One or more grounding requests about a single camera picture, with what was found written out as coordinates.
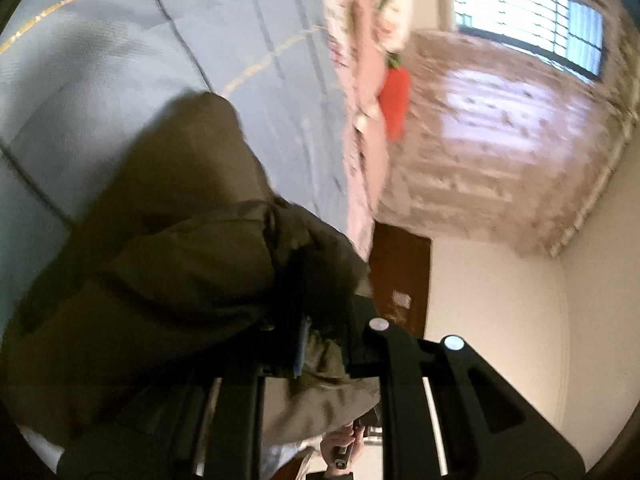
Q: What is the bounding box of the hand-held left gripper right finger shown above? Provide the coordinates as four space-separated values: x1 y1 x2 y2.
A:
347 295 587 480

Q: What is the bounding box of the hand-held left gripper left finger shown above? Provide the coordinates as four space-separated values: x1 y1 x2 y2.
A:
57 315 313 480

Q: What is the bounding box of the olive green hooded puffer jacket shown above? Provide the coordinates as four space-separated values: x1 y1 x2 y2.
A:
0 91 383 461

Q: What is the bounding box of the person's right hand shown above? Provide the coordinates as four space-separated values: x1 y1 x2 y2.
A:
320 431 356 472

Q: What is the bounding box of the dark brown door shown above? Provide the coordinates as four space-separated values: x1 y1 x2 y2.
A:
367 222 432 342

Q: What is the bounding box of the pink cartoon print quilt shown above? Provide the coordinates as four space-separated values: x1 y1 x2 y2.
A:
340 120 392 263

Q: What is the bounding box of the pink floral lace curtain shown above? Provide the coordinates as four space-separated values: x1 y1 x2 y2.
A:
375 30 640 259

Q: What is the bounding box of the orange carrot plush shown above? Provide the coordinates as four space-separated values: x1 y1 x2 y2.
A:
377 52 412 142

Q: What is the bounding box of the pink floral cloth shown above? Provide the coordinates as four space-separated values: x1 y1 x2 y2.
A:
320 0 396 128

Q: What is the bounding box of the floral pillow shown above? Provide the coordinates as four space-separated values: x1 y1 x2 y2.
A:
370 0 416 57

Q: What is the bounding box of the blue checked bed sheet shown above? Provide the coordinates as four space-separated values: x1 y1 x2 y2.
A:
0 0 353 333

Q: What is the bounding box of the barred window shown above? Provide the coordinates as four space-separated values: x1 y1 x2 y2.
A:
450 0 609 83

